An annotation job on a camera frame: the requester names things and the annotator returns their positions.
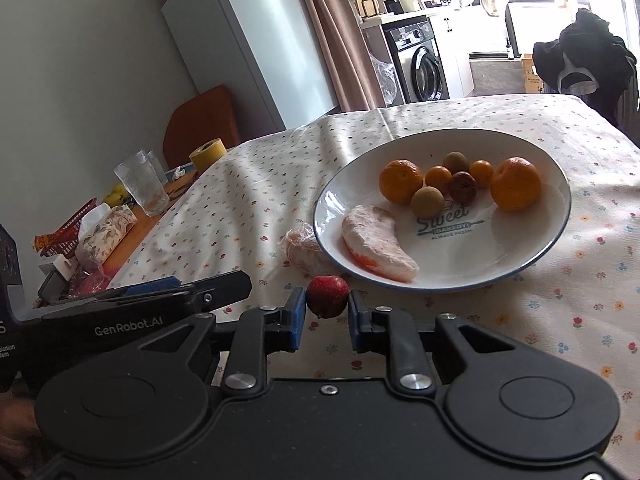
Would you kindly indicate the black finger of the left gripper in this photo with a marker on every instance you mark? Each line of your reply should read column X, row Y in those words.
column 207, row 294

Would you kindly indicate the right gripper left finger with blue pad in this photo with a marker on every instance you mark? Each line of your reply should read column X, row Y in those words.
column 258, row 333

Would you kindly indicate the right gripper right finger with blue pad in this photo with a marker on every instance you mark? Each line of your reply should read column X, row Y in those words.
column 392, row 333

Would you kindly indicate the red strawberry like fruit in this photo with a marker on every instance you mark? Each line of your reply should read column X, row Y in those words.
column 327, row 296

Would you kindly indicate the pomelo piece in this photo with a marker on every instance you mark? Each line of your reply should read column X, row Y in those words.
column 302, row 249

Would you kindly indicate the peeled pomelo wedge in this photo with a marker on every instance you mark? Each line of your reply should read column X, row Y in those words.
column 369, row 233

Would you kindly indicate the brown longan fruit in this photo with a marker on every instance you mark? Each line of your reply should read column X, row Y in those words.
column 428, row 202

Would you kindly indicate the small orange kumquat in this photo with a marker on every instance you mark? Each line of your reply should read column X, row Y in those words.
column 438, row 177

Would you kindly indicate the large orange mandarin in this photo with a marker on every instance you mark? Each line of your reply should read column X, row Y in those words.
column 515, row 185

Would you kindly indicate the dark red small fruit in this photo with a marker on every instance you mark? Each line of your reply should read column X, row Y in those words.
column 462, row 187

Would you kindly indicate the person left hand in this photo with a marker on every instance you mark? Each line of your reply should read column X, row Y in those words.
column 18, row 429

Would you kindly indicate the floral white tablecloth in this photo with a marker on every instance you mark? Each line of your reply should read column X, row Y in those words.
column 580, row 302

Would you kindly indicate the red plastic basket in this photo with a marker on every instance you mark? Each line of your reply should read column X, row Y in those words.
column 65, row 239

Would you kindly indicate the white bowl blue rim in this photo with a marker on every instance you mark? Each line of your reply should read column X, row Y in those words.
column 466, row 246

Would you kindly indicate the floral tissue pack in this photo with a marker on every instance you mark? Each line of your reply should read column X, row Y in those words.
column 100, row 232

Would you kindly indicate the yellow tape roll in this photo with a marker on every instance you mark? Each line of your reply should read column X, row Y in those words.
column 207, row 154

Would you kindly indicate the yellow green fruit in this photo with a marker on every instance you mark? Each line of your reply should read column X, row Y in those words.
column 118, row 196

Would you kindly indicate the clear drinking glass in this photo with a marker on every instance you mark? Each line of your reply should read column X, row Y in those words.
column 139, row 177

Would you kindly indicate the orange chair back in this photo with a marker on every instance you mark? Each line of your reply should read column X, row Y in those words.
column 206, row 117

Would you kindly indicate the pink brown curtain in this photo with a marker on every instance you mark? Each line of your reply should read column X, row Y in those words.
column 346, row 54

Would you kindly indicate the white refrigerator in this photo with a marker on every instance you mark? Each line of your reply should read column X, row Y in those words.
column 265, row 52

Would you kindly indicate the silver washing machine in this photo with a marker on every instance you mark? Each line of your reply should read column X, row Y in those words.
column 415, row 54

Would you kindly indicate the cardboard box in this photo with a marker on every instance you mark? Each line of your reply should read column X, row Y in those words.
column 532, row 82

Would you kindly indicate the black clothes pile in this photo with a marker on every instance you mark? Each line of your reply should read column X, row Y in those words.
column 587, row 61

